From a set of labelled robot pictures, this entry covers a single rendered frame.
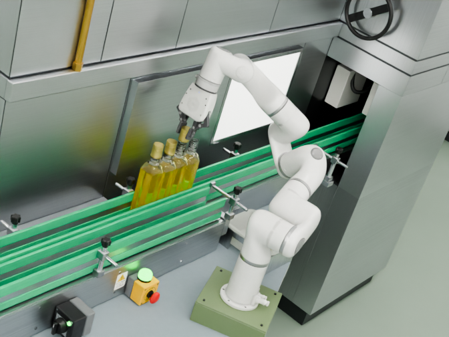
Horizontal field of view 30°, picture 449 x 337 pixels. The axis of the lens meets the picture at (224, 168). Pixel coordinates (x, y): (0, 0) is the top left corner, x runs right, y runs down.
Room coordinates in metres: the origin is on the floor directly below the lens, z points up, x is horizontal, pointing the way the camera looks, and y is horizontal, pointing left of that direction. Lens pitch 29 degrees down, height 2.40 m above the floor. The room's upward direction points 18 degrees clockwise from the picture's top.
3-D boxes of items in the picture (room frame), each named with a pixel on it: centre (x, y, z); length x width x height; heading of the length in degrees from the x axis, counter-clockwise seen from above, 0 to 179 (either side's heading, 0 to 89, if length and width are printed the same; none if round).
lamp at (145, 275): (2.05, 0.13, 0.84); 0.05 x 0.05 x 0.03
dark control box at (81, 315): (1.81, 0.28, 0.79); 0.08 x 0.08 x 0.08; 58
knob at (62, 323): (1.77, 0.31, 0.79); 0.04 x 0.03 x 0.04; 58
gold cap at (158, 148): (2.28, 0.22, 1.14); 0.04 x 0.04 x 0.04
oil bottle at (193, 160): (2.42, 0.12, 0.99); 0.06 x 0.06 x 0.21; 58
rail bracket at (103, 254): (1.92, 0.24, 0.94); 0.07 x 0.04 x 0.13; 58
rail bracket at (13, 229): (1.92, 0.53, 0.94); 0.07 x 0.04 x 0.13; 58
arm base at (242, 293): (2.12, -0.18, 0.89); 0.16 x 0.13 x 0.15; 86
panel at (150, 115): (2.71, 0.10, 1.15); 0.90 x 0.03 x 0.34; 148
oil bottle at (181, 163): (2.38, 0.15, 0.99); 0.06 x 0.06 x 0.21; 58
